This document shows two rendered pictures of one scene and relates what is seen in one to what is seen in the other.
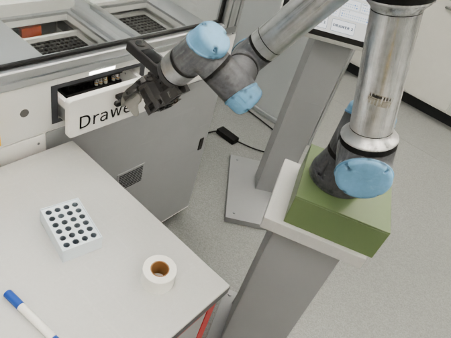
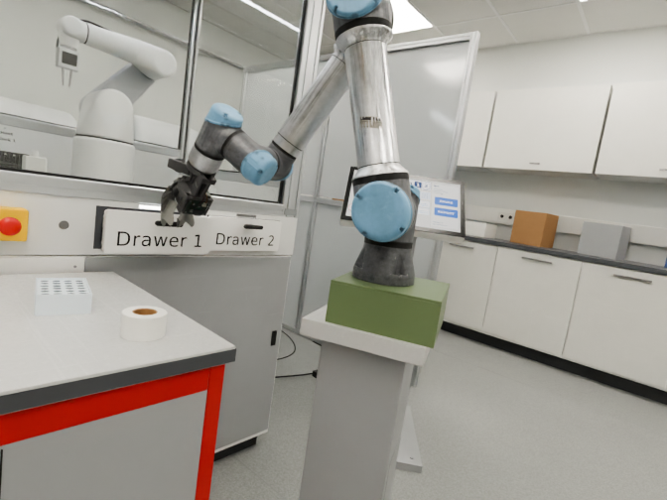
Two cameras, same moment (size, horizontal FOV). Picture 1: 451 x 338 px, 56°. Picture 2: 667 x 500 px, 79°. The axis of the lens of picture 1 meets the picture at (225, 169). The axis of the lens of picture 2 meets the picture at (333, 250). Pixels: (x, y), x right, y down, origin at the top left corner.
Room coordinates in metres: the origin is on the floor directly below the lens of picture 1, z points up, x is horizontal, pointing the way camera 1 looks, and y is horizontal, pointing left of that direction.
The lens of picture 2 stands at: (-0.07, -0.36, 1.03)
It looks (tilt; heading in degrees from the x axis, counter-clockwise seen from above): 7 degrees down; 12
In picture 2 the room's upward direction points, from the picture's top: 8 degrees clockwise
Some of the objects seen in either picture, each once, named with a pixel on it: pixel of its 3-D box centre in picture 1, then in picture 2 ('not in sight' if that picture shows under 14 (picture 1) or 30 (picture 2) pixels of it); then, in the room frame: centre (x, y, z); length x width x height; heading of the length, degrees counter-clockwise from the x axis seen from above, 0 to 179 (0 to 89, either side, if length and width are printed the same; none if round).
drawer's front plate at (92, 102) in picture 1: (116, 103); (161, 233); (0.91, 0.33, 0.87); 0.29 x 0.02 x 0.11; 150
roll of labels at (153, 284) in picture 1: (158, 274); (144, 322); (0.51, 0.06, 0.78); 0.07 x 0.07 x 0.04
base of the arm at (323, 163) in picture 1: (343, 164); (385, 258); (0.91, -0.29, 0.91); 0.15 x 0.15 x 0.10
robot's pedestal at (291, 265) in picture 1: (278, 279); (352, 459); (0.91, -0.29, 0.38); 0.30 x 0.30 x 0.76; 83
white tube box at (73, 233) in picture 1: (70, 228); (63, 295); (0.55, 0.27, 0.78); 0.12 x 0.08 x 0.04; 49
